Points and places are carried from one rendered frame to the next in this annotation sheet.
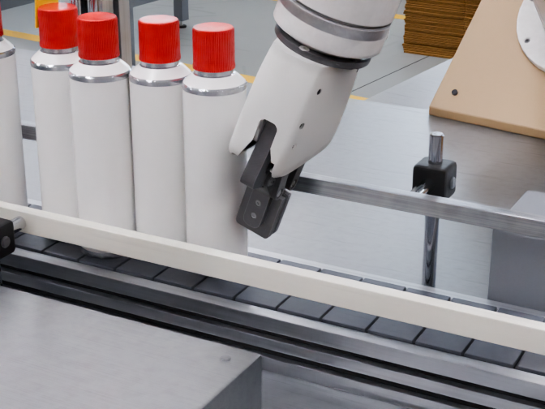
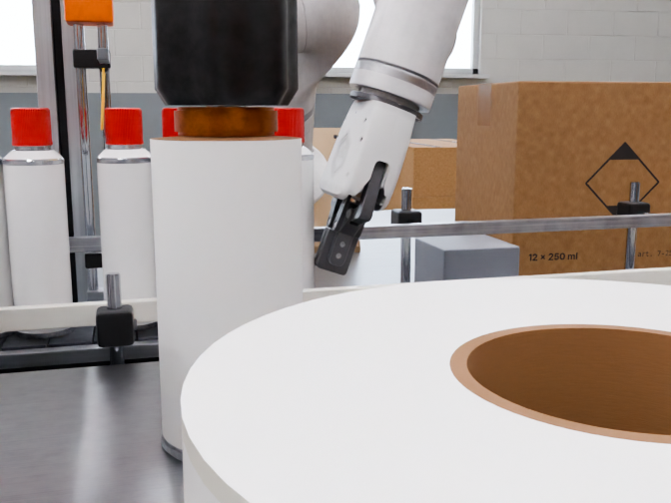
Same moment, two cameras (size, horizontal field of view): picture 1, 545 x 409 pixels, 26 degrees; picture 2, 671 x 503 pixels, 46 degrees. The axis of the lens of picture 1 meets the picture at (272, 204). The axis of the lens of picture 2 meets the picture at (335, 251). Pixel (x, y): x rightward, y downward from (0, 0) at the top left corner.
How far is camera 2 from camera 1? 0.66 m
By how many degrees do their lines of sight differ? 43
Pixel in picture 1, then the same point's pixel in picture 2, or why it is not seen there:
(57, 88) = (141, 180)
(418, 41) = not seen: outside the picture
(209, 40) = (296, 116)
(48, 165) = (128, 256)
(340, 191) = (374, 232)
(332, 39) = (422, 93)
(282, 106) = (393, 148)
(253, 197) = (338, 240)
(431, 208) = (443, 229)
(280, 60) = (388, 112)
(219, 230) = (308, 276)
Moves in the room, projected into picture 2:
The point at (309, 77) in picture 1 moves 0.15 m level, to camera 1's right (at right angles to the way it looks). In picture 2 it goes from (409, 123) to (503, 122)
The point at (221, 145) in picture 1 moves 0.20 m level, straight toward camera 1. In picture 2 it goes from (309, 202) to (483, 223)
